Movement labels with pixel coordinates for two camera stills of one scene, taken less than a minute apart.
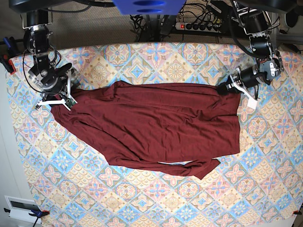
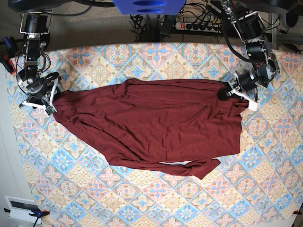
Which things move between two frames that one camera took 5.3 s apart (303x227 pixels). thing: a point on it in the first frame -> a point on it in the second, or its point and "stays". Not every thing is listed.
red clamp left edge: [8, 50] stays
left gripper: [57, 90] -> [37, 89]
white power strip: [198, 27] stays
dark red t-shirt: [183, 127] stays
